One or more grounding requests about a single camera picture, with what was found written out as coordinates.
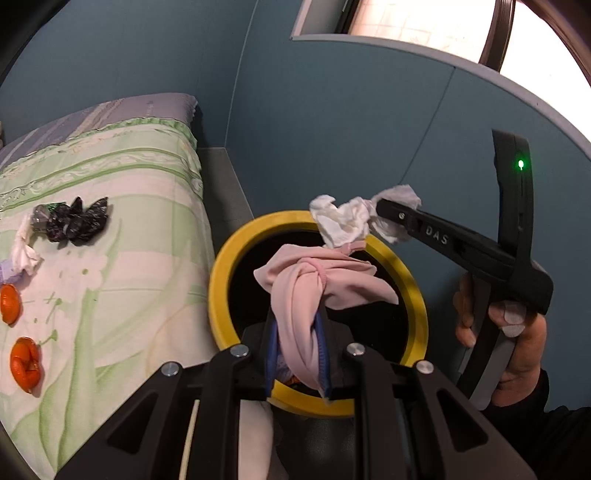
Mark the window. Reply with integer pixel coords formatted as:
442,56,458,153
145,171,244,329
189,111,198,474
291,0,591,153

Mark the grey striped pillow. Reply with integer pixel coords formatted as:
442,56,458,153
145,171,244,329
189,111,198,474
0,92,200,171

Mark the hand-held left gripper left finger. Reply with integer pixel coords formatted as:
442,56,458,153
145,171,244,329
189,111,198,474
55,318,279,480

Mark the orange peel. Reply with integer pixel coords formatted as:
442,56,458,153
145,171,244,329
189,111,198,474
0,284,21,326
10,337,41,394

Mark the green floral bedspread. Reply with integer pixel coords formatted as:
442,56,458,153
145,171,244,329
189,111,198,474
0,117,218,430

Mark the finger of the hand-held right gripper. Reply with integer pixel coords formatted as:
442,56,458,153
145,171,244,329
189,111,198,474
376,198,419,238

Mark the white tissue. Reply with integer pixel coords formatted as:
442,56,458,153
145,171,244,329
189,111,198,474
10,217,42,275
309,185,422,247

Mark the yellow-rimmed black trash bin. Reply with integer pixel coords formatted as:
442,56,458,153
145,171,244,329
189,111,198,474
208,210,430,418

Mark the pink cloth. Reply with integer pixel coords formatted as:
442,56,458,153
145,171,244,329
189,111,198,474
253,244,399,392

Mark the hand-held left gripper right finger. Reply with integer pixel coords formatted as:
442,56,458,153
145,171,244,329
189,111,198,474
316,311,539,480

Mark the person's right forearm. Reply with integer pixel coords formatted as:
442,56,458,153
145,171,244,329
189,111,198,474
480,369,591,480

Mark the black plastic bag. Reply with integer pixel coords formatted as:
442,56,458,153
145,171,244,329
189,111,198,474
31,202,71,241
68,196,110,245

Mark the person's right hand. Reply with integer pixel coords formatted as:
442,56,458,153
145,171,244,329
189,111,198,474
452,274,548,407

